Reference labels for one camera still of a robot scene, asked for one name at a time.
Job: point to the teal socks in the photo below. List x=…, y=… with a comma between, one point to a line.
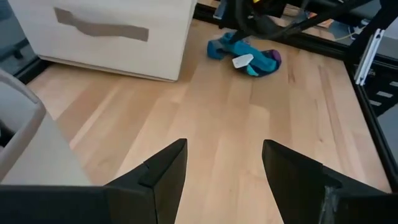
x=261, y=62

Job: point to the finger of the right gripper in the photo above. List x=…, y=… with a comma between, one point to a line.
x=239, y=36

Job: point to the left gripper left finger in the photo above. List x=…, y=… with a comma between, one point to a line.
x=168, y=180

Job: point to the beige fabric bin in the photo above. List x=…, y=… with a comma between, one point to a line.
x=40, y=155
x=168, y=46

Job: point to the white metal bracket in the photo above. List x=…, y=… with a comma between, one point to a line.
x=370, y=56

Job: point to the white paper tag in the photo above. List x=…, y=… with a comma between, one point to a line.
x=242, y=60

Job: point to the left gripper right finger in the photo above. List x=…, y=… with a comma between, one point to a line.
x=292, y=180

